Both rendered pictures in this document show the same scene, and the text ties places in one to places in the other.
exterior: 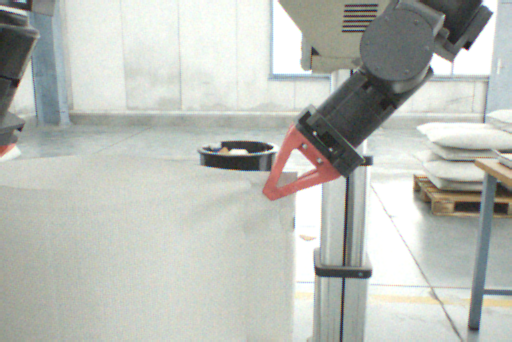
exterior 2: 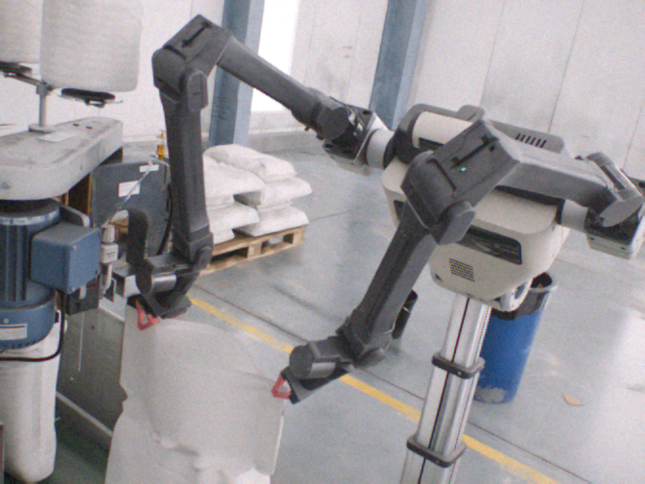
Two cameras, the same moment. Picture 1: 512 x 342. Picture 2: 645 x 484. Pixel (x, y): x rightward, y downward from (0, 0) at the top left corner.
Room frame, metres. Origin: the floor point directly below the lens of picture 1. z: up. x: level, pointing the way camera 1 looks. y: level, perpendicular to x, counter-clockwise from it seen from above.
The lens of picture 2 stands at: (-0.52, -0.60, 1.72)
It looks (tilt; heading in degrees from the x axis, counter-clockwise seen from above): 19 degrees down; 28
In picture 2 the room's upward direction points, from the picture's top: 10 degrees clockwise
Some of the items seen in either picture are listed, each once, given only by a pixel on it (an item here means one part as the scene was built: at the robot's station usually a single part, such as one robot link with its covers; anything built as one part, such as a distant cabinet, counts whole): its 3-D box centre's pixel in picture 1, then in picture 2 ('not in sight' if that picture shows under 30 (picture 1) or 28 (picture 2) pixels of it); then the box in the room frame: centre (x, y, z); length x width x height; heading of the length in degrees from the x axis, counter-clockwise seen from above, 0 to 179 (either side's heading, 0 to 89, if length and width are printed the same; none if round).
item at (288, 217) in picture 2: not in sight; (263, 217); (3.54, 2.09, 0.20); 0.67 x 0.43 x 0.15; 175
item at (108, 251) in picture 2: not in sight; (106, 258); (0.47, 0.44, 1.14); 0.05 x 0.04 x 0.16; 175
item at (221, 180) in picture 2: not in sight; (213, 180); (2.93, 2.12, 0.56); 0.66 x 0.42 x 0.15; 175
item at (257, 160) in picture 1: (238, 200); (493, 327); (2.80, 0.10, 0.32); 0.51 x 0.48 x 0.65; 175
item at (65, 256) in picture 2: not in sight; (66, 262); (0.22, 0.28, 1.25); 0.10 x 0.08 x 0.12; 20
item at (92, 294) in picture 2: not in sight; (77, 296); (0.45, 0.50, 1.04); 0.08 x 0.06 x 0.05; 175
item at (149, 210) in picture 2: not in sight; (93, 197); (0.58, 0.61, 1.21); 0.30 x 0.25 x 0.30; 85
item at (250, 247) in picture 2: not in sight; (211, 231); (3.24, 2.32, 0.07); 1.20 x 0.82 x 0.14; 177
